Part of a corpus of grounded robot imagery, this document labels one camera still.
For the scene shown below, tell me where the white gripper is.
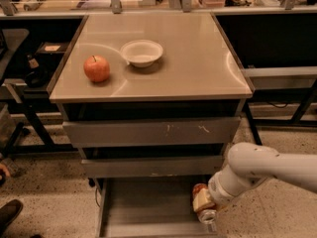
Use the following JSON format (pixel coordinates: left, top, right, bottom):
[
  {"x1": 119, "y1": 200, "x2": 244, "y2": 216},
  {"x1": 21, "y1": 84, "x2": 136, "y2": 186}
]
[{"x1": 192, "y1": 173, "x2": 235, "y2": 212}]

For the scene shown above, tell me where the red coke can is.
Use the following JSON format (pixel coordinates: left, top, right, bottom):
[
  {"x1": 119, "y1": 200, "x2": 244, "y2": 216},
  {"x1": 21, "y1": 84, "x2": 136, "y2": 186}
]
[{"x1": 192, "y1": 183, "x2": 216, "y2": 224}]

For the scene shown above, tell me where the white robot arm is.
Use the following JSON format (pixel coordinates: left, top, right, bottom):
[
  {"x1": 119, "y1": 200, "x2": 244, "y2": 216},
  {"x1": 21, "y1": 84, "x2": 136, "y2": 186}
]
[{"x1": 192, "y1": 143, "x2": 317, "y2": 220}]

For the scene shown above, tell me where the middle grey drawer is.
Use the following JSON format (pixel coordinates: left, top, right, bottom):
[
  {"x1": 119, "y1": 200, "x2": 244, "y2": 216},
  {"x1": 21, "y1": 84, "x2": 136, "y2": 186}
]
[{"x1": 81, "y1": 156, "x2": 224, "y2": 178}]

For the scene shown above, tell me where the open bottom grey drawer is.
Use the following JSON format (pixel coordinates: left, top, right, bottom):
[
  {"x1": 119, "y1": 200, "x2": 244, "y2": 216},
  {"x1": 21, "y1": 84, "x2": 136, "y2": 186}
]
[{"x1": 96, "y1": 176, "x2": 226, "y2": 238}]

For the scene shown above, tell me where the top grey drawer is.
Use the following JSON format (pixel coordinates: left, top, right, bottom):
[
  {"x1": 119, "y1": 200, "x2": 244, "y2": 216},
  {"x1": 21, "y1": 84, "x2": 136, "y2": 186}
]
[{"x1": 62, "y1": 117, "x2": 241, "y2": 148}]

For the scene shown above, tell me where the grey drawer cabinet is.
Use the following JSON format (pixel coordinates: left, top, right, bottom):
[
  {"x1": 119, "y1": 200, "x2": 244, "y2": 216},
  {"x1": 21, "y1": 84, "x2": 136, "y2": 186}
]
[{"x1": 46, "y1": 12, "x2": 256, "y2": 238}]

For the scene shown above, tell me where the white paper bowl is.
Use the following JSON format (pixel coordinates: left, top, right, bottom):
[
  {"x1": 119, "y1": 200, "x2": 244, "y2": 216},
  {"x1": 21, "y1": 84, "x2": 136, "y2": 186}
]
[{"x1": 120, "y1": 40, "x2": 163, "y2": 67}]

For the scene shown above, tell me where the red apple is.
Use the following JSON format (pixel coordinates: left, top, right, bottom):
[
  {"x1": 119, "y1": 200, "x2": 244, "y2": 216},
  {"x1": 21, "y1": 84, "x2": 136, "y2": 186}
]
[{"x1": 83, "y1": 56, "x2": 110, "y2": 82}]

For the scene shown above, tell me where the dark shoe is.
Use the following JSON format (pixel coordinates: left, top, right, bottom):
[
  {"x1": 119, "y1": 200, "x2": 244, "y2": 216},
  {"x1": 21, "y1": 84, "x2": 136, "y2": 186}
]
[{"x1": 0, "y1": 199, "x2": 23, "y2": 233}]

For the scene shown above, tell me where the black desk frame right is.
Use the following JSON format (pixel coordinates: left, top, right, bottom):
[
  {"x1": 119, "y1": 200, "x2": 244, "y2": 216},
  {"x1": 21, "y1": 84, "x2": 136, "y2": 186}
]
[{"x1": 215, "y1": 10, "x2": 317, "y2": 144}]

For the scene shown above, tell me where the black desk frame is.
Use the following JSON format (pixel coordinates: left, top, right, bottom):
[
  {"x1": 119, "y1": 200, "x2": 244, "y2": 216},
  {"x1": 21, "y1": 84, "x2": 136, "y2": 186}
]
[
  {"x1": 0, "y1": 16, "x2": 83, "y2": 156},
  {"x1": 215, "y1": 10, "x2": 317, "y2": 144}
]

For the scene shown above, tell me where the black desk frame left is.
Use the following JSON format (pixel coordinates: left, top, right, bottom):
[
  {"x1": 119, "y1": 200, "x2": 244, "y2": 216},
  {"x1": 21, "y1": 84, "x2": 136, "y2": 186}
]
[{"x1": 0, "y1": 16, "x2": 83, "y2": 156}]

